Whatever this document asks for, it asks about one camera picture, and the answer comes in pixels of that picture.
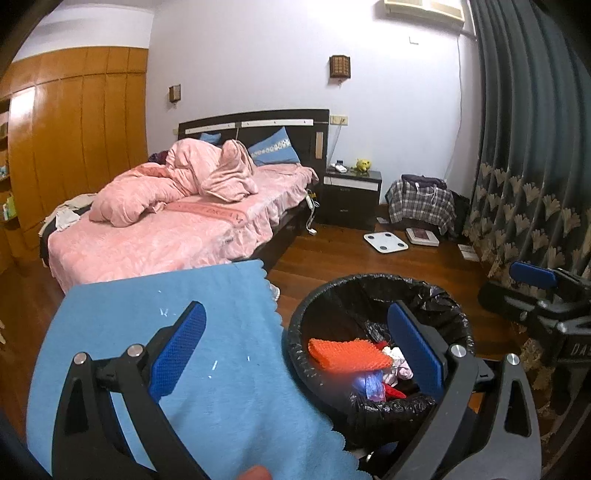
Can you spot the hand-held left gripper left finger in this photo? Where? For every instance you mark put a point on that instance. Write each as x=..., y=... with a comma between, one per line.
x=178, y=350

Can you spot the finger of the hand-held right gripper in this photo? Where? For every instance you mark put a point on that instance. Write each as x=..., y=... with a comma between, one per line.
x=503, y=300
x=535, y=274

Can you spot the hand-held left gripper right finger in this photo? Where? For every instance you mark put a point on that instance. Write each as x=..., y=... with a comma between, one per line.
x=418, y=350

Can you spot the red plastic bag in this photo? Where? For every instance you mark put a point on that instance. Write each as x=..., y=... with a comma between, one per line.
x=382, y=345

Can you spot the red cloth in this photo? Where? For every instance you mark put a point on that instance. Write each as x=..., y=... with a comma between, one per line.
x=395, y=393

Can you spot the blue plastic bag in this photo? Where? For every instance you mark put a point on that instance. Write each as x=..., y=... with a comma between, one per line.
x=369, y=385

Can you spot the orange foam mesh sleeve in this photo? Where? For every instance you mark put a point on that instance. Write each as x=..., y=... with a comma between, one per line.
x=346, y=355

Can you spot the black trash bin with bag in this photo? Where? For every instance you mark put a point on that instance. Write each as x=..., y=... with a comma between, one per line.
x=346, y=300

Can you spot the person's left hand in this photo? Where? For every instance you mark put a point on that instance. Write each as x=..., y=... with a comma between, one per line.
x=256, y=474

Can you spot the booklet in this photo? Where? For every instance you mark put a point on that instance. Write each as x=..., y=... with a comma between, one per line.
x=468, y=251

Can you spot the blue table cloth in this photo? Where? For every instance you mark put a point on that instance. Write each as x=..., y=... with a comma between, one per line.
x=231, y=406

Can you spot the white scale with red top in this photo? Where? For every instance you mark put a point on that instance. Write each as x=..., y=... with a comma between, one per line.
x=422, y=236

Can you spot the dark wooden bed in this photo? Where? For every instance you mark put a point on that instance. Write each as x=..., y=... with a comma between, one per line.
x=138, y=249

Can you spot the white bathroom scale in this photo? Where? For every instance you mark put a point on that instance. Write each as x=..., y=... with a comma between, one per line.
x=385, y=243

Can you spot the plaid cloth over chair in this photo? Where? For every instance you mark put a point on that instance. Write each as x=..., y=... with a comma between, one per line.
x=420, y=203

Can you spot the dark green patterned curtain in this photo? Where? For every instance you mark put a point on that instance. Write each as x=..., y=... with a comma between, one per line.
x=531, y=138

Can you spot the pink quilt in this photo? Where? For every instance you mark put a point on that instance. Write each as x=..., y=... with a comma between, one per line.
x=138, y=194

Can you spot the dark nightstand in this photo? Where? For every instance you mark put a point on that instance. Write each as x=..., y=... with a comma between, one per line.
x=346, y=203

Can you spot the beige clothes pile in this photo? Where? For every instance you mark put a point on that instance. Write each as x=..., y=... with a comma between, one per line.
x=69, y=214

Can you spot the white power strip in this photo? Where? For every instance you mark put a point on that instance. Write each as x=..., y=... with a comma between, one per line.
x=310, y=203

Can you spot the yellow plush toy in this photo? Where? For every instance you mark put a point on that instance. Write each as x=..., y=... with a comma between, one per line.
x=362, y=165

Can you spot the white handset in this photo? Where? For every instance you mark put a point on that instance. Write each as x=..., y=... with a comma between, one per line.
x=338, y=167

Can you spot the small blue pillow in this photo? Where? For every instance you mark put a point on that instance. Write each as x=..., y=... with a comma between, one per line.
x=210, y=137

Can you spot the large blue pillow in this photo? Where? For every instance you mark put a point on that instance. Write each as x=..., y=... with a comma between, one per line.
x=277, y=147

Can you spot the wooden wardrobe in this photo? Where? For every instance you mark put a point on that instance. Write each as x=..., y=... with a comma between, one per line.
x=92, y=138

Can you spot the white air conditioner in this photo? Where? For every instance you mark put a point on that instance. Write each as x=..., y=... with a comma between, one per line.
x=425, y=8

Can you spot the wall socket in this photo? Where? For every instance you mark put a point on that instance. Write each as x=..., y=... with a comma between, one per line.
x=338, y=120

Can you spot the small wooden wall lamp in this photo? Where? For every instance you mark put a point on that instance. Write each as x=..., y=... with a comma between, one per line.
x=174, y=93

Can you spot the large wooden wall lamp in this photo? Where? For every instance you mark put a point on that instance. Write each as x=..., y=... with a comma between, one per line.
x=340, y=67

